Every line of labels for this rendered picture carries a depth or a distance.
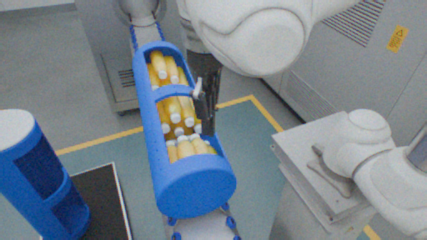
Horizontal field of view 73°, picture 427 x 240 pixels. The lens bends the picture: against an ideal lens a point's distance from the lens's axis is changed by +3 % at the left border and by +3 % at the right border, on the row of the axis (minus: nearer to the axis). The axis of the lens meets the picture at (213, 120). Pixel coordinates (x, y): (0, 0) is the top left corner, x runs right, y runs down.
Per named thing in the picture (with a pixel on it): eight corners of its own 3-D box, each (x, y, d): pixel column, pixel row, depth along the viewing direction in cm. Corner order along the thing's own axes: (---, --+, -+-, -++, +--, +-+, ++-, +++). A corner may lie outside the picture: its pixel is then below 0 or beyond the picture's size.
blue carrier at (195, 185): (187, 78, 170) (178, 35, 150) (238, 204, 109) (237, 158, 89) (139, 90, 165) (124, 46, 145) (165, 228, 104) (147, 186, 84)
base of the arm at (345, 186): (326, 138, 118) (330, 129, 115) (377, 174, 105) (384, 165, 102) (296, 158, 111) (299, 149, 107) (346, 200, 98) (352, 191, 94)
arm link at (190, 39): (169, 19, 46) (173, 52, 50) (223, 28, 43) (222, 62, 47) (192, -2, 52) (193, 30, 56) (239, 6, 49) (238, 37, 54)
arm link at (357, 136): (350, 139, 110) (373, 95, 95) (384, 177, 97) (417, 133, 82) (313, 148, 107) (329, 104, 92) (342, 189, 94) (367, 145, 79)
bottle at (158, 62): (153, 47, 149) (158, 65, 136) (165, 52, 153) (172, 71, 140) (147, 58, 152) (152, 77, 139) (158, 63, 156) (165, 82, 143)
